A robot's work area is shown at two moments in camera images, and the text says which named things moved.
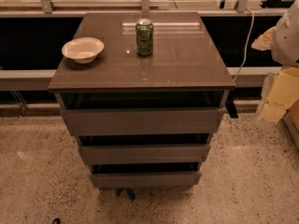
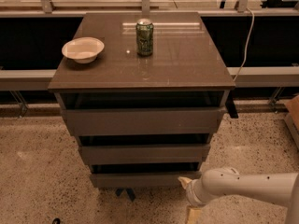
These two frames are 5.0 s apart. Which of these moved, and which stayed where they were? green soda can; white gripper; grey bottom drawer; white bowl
Moved: white gripper
Stayed: grey bottom drawer; white bowl; green soda can
